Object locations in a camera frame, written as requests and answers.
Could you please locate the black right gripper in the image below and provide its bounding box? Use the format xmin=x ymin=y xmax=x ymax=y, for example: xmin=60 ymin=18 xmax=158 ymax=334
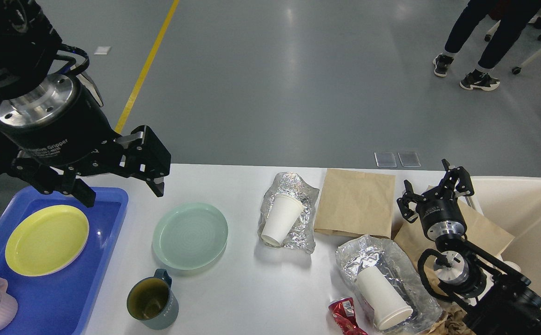
xmin=396 ymin=159 xmax=475 ymax=241

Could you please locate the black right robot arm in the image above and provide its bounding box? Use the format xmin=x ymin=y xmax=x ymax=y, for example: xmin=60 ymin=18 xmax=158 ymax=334
xmin=396 ymin=159 xmax=541 ymax=335

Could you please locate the dark teal mug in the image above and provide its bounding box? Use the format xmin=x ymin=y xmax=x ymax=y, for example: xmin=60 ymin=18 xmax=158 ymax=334
xmin=126 ymin=268 xmax=179 ymax=329

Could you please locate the transparent floor plate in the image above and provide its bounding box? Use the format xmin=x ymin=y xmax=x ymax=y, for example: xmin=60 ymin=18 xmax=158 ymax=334
xmin=374 ymin=151 xmax=398 ymax=169
xmin=397 ymin=151 xmax=422 ymax=168

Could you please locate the crushed red can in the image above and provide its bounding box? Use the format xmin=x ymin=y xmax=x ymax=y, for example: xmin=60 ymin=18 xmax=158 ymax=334
xmin=328 ymin=297 xmax=368 ymax=335

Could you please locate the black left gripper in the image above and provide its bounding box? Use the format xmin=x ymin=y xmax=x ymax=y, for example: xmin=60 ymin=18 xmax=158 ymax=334
xmin=0 ymin=74 xmax=172 ymax=208

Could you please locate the light green plate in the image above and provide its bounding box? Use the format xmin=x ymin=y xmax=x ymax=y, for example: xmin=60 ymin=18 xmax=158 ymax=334
xmin=152 ymin=203 xmax=228 ymax=271

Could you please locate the large brown paper bag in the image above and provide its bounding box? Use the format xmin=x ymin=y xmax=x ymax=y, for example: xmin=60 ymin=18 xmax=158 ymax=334
xmin=393 ymin=185 xmax=515 ymax=298

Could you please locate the blue plastic tray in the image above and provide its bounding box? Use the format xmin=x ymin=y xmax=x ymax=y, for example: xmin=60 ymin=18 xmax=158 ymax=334
xmin=0 ymin=187 xmax=128 ymax=335

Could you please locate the person with black sneakers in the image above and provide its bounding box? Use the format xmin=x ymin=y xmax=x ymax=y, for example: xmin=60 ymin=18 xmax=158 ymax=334
xmin=433 ymin=0 xmax=541 ymax=92

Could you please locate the beige plastic bin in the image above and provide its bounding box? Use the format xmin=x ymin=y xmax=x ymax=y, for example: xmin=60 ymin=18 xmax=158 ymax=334
xmin=472 ymin=176 xmax=541 ymax=296

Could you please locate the transparent floor plate right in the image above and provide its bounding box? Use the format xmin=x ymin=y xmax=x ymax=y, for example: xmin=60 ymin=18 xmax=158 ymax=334
xmin=397 ymin=151 xmax=422 ymax=168

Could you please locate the crumpled aluminium foil sheet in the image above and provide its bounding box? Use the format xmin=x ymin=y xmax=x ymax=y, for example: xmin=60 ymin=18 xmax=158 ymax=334
xmin=258 ymin=172 xmax=320 ymax=254

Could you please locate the transparent floor plate left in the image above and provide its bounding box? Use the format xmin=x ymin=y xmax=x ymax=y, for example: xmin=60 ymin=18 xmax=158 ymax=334
xmin=374 ymin=151 xmax=398 ymax=169

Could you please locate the yellow plate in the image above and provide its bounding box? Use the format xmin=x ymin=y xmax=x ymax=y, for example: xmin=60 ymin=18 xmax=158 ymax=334
xmin=5 ymin=204 xmax=90 ymax=276

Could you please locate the white paper cup on foil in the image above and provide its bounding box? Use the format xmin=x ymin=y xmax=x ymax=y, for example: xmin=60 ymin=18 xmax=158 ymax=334
xmin=261 ymin=194 xmax=304 ymax=247

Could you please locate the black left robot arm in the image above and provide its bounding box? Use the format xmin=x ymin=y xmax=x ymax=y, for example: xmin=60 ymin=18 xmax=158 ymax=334
xmin=0 ymin=0 xmax=172 ymax=207

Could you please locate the crumpled brown paper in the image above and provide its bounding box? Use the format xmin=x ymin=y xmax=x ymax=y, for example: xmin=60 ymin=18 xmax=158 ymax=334
xmin=420 ymin=302 xmax=476 ymax=335

